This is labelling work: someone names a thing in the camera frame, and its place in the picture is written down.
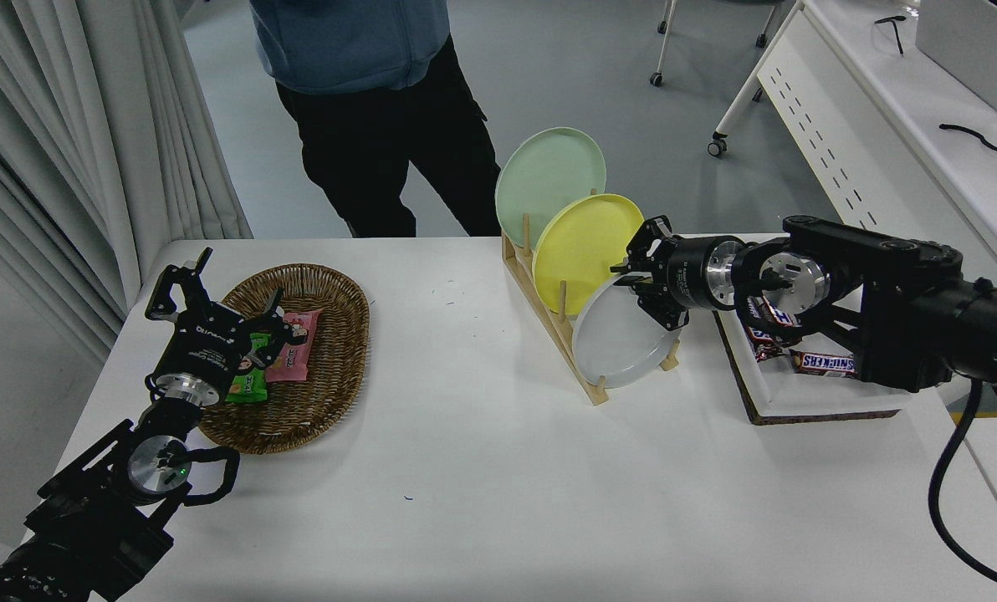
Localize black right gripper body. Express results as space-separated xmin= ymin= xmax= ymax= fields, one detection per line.
xmin=666 ymin=237 xmax=721 ymax=312

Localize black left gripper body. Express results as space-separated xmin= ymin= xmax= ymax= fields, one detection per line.
xmin=152 ymin=303 xmax=259 ymax=393

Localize white plate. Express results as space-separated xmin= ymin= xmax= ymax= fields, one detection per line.
xmin=571 ymin=274 xmax=683 ymax=390

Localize yellow plate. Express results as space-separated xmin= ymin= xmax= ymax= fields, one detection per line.
xmin=532 ymin=194 xmax=647 ymax=317

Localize wooden plate rack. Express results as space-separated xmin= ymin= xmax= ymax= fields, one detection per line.
xmin=501 ymin=213 xmax=682 ymax=407

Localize pale green plate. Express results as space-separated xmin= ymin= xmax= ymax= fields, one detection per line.
xmin=495 ymin=127 xmax=607 ymax=248

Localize pink snack packet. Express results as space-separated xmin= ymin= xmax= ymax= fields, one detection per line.
xmin=264 ymin=308 xmax=325 ymax=384

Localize brown wicker basket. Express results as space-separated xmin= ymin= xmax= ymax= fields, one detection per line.
xmin=197 ymin=263 xmax=371 ymax=455

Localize green snack packet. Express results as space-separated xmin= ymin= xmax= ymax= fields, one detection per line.
xmin=224 ymin=332 xmax=272 ymax=406

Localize brown Snickers bar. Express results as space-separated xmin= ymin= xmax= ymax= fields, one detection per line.
xmin=745 ymin=326 xmax=788 ymax=362
xmin=749 ymin=297 xmax=800 ymax=329
xmin=790 ymin=349 xmax=857 ymax=379

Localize white rectangular tray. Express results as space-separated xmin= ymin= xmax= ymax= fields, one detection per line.
xmin=706 ymin=232 xmax=918 ymax=416

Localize white pleated curtain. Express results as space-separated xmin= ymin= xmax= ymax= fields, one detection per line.
xmin=0 ymin=0 xmax=253 ymax=369

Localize white desk with perforated panel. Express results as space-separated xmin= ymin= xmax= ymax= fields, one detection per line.
xmin=708 ymin=0 xmax=997 ymax=298

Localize person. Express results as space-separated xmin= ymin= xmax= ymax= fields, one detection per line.
xmin=249 ymin=0 xmax=504 ymax=239

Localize black glasses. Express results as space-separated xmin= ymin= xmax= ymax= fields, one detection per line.
xmin=873 ymin=14 xmax=908 ymax=56

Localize silver laptop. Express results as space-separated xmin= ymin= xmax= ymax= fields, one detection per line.
xmin=915 ymin=0 xmax=997 ymax=115

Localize black cable on desk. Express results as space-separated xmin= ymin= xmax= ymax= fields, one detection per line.
xmin=938 ymin=123 xmax=997 ymax=156

